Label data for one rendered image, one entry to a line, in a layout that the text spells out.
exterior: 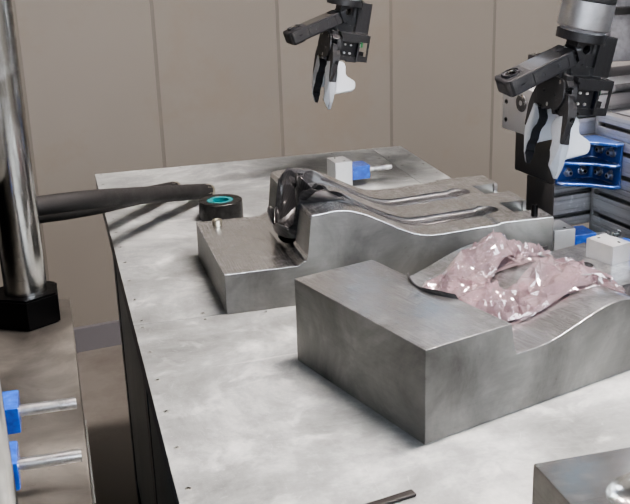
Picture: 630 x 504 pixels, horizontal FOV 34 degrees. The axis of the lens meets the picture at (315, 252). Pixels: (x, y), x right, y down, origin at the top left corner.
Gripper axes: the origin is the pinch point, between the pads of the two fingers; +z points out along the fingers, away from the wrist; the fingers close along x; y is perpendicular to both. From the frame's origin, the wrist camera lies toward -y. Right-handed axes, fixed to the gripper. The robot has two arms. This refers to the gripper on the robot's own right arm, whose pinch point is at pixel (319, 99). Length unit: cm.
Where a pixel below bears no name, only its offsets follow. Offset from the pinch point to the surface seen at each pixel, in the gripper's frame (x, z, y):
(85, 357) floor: 113, 105, -25
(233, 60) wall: 125, 8, 14
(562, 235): -60, 8, 22
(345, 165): -5.0, 11.7, 5.7
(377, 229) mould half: -62, 9, -10
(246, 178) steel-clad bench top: 10.7, 19.5, -9.6
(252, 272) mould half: -61, 16, -28
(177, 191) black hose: -13.2, 17.4, -29.0
